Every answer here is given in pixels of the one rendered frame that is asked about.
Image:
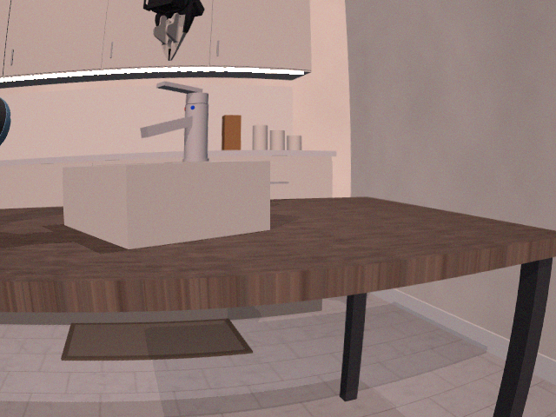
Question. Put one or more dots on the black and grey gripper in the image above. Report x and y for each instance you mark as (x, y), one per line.
(183, 13)

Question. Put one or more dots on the grey mixer tap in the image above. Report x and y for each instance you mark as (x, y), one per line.
(195, 123)

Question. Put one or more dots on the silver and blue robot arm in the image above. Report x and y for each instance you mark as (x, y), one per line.
(4, 107)

